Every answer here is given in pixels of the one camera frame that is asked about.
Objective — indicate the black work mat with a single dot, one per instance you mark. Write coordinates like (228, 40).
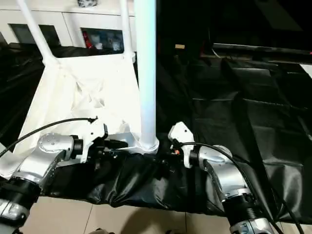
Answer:
(253, 122)

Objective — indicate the white plastic table leg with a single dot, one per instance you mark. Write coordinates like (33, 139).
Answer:
(38, 31)
(146, 68)
(126, 27)
(4, 148)

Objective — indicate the white paper sheet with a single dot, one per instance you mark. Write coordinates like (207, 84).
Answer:
(307, 70)

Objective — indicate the black side table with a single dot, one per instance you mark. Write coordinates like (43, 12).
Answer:
(263, 48)

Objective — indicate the small grey bundle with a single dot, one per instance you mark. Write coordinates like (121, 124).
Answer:
(87, 2)

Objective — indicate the small tan box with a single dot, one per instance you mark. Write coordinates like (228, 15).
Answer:
(180, 47)

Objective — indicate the white glass-door cabinet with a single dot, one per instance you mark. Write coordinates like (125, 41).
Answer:
(63, 22)

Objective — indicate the white plastic table top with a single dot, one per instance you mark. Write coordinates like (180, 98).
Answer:
(83, 92)

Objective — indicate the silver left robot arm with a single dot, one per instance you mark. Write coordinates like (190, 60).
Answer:
(39, 163)

